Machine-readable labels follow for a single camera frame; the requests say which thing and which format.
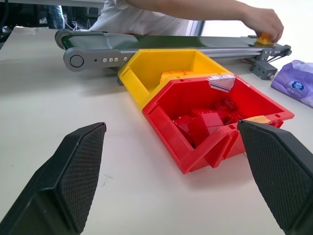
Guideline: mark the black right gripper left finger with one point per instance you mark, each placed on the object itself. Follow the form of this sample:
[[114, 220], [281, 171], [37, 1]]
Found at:
[[61, 186]]

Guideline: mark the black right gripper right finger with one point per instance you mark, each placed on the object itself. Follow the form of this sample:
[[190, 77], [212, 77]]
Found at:
[[278, 176]]

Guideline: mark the yellow toy building block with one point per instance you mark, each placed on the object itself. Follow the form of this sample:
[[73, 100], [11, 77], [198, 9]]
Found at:
[[263, 39], [187, 72]]

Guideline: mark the grey conveyor with green belt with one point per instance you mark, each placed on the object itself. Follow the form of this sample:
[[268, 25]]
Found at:
[[151, 42]]

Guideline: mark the person's bare hand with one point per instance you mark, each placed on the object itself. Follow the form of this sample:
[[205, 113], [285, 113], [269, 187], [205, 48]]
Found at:
[[266, 20]]

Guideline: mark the yellow plastic piece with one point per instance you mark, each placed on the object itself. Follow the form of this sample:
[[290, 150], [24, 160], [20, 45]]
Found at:
[[259, 119]]

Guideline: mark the dark red toy building block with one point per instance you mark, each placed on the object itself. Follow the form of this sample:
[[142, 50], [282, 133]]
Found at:
[[227, 104]]

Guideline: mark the purple tissue pack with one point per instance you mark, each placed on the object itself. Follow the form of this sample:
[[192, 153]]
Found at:
[[294, 82]]

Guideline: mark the white torn paper label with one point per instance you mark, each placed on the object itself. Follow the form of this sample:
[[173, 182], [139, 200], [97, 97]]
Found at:
[[221, 83]]

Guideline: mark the red plastic storage bin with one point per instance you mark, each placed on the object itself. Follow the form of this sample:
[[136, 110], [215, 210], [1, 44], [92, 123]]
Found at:
[[171, 137]]

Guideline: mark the yellow plastic storage bin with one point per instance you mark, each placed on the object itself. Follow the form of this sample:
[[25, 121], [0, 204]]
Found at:
[[156, 62]]

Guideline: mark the bystander's blue jeans legs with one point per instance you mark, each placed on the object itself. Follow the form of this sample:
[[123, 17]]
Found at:
[[56, 16]]

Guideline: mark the person's white shirt torso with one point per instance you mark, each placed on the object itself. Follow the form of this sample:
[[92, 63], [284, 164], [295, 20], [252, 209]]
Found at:
[[137, 20]]

